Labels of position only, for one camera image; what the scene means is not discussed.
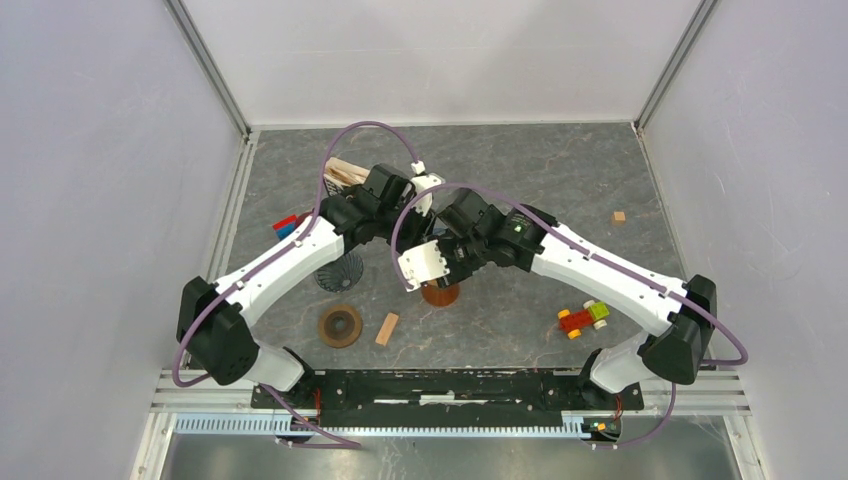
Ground amber glass carafe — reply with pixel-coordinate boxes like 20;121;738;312
421;282;461;308

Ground white slotted cable duct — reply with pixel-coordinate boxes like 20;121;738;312
173;413;619;440

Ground long wooden block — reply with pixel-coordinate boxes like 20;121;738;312
375;312;399;346

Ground orange coffee filter box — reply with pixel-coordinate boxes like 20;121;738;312
323;157;370;196

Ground blue red toy block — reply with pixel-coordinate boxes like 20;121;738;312
272;212;310;241

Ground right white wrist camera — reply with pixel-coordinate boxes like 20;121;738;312
398;240;450;292

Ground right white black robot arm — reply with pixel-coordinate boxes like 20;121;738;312
437;188;717;408

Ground dark smoky glass dripper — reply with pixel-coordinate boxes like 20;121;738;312
313;252;364;293

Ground dark wooden dripper ring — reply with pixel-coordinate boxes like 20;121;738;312
317;303;364;350

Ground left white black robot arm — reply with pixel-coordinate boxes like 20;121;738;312
176;164;444;408

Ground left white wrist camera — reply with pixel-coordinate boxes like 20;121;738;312
410;161;445;216

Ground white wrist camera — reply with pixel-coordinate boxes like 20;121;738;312
398;240;450;292
410;161;445;216

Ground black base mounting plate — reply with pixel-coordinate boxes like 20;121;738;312
251;368;644;428

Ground red green toy car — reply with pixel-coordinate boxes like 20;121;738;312
557;300;610;339

